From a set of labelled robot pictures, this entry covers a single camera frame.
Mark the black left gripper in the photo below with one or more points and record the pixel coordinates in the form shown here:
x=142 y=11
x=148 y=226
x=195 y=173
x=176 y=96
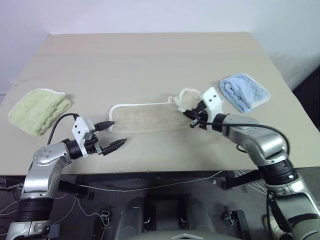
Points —
x=90 y=145

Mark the black caster foot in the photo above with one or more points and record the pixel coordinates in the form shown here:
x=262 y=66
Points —
x=105 y=218
x=230 y=217

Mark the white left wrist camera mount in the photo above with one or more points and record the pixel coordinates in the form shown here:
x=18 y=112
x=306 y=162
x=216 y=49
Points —
x=80 y=127

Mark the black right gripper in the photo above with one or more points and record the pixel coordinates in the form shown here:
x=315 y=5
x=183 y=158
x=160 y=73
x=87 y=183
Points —
x=201 y=117

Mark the beige towel with white edge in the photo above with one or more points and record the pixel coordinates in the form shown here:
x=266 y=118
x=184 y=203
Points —
x=150 y=117

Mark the folded green towel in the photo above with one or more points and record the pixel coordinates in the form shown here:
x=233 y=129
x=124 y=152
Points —
x=37 y=110

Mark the dark rounded grey shape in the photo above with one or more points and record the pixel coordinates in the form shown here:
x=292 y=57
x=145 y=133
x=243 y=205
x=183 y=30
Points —
x=132 y=215
x=201 y=215

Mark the black table frame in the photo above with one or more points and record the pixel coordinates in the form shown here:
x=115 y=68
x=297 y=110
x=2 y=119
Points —
x=237 y=181

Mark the white cylinder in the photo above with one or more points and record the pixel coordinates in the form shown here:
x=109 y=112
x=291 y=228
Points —
x=273 y=227

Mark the folded blue towel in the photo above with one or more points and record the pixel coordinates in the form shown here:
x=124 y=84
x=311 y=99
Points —
x=246 y=91

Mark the grey robot torso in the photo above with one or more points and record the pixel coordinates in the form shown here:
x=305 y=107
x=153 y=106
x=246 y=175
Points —
x=170 y=236

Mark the small black box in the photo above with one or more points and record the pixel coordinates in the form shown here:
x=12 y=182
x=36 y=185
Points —
x=53 y=231

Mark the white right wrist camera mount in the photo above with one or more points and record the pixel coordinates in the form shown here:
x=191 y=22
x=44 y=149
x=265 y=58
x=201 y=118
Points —
x=212 y=98

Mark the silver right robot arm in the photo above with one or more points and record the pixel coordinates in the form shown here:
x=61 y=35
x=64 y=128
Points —
x=262 y=142

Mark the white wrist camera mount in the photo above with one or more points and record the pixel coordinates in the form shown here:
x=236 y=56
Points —
x=80 y=127
x=212 y=98

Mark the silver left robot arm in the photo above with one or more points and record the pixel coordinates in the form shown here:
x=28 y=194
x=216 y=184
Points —
x=42 y=155

